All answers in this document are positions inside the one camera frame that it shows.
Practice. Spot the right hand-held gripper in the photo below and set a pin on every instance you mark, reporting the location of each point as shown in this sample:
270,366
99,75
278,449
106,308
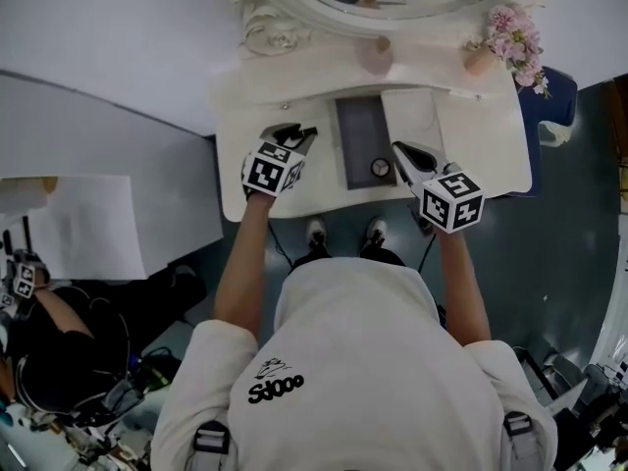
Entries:
451,199

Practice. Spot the person's right white shoe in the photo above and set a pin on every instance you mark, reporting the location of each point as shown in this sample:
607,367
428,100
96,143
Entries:
377,231

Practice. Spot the person's left white shoe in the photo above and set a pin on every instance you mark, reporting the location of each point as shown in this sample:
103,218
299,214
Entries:
316,231

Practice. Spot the pink perfume bottle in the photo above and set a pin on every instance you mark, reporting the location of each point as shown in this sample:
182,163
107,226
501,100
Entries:
375,57

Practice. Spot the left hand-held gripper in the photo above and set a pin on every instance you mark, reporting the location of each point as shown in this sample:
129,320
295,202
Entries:
267,172

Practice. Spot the pink vase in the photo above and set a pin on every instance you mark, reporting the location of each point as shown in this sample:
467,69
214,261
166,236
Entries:
480,61

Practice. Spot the person's right forearm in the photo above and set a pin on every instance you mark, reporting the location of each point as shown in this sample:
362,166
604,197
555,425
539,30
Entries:
463,287

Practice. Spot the white ornate oval mirror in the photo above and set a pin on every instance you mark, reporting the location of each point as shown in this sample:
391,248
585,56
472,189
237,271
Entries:
304,8

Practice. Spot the blue chair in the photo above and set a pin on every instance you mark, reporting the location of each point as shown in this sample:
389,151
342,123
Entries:
549,101

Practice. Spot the white dressing table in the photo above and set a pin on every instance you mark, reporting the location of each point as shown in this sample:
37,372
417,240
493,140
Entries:
481,135

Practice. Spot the person's left forearm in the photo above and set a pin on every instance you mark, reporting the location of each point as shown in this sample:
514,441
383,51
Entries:
245,273

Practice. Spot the large white paper sheet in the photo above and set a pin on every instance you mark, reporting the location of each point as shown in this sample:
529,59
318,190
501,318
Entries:
83,228

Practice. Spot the person's black trousers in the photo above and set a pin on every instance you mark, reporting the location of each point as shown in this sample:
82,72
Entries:
314,258

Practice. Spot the person's white shoe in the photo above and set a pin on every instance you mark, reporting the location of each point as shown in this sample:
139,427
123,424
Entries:
377,231
316,231

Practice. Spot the round makeup compact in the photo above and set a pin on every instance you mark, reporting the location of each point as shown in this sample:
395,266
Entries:
380,168

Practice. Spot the grey makeup box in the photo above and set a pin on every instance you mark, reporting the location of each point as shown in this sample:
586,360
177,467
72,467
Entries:
360,130

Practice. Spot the white flat lid panel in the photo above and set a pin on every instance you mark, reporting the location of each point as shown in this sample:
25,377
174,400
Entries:
409,120

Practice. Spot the person's white t-shirt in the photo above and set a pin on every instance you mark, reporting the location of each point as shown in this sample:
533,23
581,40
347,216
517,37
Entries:
363,361

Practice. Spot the pink flower bouquet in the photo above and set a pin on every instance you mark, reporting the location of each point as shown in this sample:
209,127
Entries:
515,42

